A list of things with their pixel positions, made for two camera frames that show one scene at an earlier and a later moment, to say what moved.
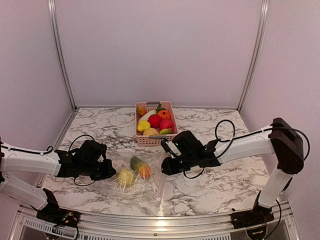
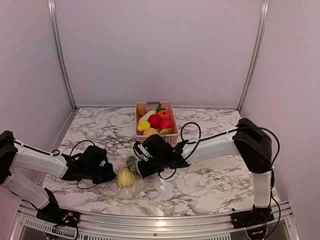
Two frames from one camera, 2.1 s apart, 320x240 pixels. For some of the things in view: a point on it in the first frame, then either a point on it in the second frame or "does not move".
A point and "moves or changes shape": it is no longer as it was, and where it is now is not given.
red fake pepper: (154, 120) does not move
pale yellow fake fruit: (125, 177) does not move
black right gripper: (170, 170) to (144, 171)
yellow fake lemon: (143, 125) does not move
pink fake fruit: (165, 124) does not move
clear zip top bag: (139, 178) moves or changes shape
